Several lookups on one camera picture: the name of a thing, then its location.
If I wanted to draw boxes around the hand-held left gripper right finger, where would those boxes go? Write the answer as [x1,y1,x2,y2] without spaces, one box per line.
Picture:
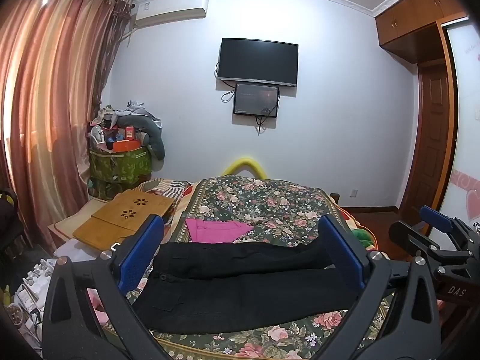
[317,214,442,360]

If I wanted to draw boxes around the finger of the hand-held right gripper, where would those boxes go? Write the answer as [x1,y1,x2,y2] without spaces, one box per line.
[419,205,471,241]
[388,220,452,262]

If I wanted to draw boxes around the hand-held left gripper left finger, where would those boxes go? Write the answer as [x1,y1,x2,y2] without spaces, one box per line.
[42,214,177,360]

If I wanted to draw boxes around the black pants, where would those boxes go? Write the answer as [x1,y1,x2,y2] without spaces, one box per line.
[133,229,361,335]

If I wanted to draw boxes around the colourful plush blanket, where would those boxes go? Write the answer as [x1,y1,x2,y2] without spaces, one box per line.
[330,194,376,253]

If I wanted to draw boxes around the bamboo lap desk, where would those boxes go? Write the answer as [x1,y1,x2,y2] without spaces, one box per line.
[72,189,176,251]

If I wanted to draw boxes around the striped colourful cloth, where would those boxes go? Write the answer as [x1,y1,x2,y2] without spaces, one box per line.
[139,178,196,219]

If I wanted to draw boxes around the pink cloth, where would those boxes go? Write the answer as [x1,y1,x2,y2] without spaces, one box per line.
[185,218,255,244]

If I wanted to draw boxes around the brown wooden door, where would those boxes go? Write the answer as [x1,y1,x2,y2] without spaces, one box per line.
[398,60,457,227]

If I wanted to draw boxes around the beige bedside table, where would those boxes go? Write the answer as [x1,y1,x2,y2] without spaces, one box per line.
[47,199,110,241]

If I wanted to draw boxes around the green patterned storage box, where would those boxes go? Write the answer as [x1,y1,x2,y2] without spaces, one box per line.
[89,146,153,185]

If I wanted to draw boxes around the floral dark green blanket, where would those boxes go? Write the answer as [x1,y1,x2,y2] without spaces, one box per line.
[100,176,395,360]

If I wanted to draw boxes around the white heart print wardrobe door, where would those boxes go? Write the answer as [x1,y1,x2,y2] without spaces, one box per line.
[438,17,480,235]

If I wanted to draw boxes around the orange box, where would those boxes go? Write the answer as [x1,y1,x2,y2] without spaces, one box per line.
[112,139,139,153]

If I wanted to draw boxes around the heap of white clutter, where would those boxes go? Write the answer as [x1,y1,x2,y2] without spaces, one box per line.
[14,258,58,347]

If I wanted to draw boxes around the grey plush toy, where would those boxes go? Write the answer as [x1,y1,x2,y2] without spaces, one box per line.
[139,114,166,163]

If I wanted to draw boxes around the pile of grey clothes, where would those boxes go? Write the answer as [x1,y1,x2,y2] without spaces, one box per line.
[90,100,149,129]

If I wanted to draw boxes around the pink striped curtain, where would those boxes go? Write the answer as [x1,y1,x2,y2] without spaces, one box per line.
[0,0,133,250]

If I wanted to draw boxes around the brown wooden overhead cabinet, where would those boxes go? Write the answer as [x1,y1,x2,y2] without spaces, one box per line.
[374,0,470,64]

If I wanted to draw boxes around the white air conditioner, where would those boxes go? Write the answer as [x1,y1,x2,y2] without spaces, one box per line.
[133,0,209,28]

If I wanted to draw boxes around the yellow foam ring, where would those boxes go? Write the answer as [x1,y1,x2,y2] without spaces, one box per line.
[222,157,271,179]

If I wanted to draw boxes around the small black wall monitor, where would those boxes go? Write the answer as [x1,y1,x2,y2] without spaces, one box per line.
[233,82,281,118]

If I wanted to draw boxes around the black wall television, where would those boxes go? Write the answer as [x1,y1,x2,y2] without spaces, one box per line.
[217,38,299,88]

